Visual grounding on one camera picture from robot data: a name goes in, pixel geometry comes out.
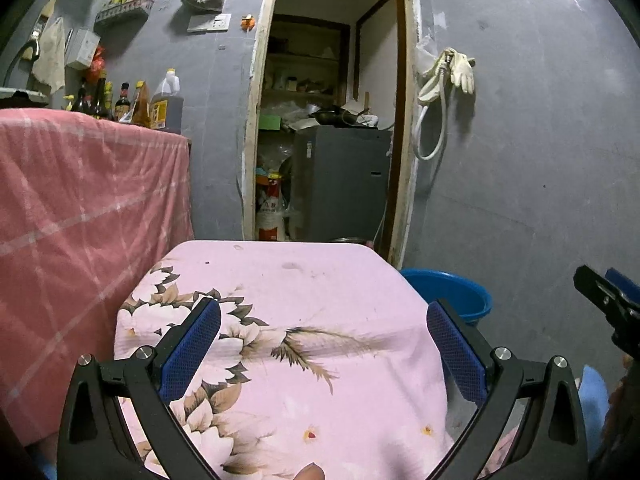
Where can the grey refrigerator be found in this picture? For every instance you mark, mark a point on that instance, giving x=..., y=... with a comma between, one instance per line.
x=340, y=185

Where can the beige rag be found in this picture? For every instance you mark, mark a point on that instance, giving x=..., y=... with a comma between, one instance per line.
x=50, y=55

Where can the large cooking oil jug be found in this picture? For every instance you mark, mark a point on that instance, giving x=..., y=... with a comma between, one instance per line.
x=167, y=105

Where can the grey wall shelf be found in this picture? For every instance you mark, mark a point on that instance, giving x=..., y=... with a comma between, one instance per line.
x=122, y=15

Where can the orange seasoning bag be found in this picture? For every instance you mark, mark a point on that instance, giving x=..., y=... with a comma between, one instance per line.
x=141, y=107

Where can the cream rubber glove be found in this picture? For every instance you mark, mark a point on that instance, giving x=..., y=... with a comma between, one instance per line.
x=462, y=70

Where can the person's right forearm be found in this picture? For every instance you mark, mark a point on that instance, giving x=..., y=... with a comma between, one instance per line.
x=625, y=425

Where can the wall switch and socket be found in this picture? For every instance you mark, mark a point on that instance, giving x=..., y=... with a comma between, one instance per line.
x=210, y=23

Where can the pink checked blanket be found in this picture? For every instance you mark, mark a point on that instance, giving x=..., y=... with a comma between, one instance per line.
x=85, y=220

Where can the green box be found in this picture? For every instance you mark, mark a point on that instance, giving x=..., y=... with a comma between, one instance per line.
x=270, y=122

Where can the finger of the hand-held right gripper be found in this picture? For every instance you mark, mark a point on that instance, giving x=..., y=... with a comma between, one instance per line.
x=627, y=287
x=600, y=292

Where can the dark bottle red label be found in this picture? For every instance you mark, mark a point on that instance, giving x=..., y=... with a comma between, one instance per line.
x=123, y=102

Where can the black wok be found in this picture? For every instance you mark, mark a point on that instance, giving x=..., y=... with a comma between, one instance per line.
x=332, y=117

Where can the red plastic bag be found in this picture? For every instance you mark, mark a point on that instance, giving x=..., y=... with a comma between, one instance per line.
x=96, y=62

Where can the tall dark sauce bottle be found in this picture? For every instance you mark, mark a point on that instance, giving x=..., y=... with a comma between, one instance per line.
x=101, y=100

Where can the yellow cap bottle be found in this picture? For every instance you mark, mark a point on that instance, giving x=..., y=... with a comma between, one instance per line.
x=109, y=91

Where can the metal pot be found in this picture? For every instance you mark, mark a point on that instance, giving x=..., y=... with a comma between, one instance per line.
x=350, y=240

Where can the white wall box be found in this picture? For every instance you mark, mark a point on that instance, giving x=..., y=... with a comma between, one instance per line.
x=82, y=49

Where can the wooden grater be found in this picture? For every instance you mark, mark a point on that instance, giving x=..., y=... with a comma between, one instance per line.
x=49, y=10

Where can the blue plastic basin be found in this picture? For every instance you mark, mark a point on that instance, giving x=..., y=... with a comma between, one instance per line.
x=450, y=290

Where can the orange wall hook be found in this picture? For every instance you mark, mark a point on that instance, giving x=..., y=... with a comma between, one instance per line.
x=248, y=21

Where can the wooden door frame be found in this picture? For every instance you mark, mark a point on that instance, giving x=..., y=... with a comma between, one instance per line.
x=250, y=135

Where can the white sack red print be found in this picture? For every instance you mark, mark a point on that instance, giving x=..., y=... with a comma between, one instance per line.
x=270, y=210

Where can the wooden shelf unit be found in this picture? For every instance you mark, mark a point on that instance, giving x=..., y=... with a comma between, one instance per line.
x=300, y=57

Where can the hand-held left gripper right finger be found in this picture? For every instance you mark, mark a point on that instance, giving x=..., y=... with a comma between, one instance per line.
x=454, y=352

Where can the pink floral cloth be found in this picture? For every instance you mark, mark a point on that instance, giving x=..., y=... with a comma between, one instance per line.
x=310, y=310

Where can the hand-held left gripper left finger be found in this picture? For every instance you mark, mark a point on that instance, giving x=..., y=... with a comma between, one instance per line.
x=192, y=347

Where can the dark curved faucet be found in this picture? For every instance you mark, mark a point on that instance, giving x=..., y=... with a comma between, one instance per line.
x=25, y=49

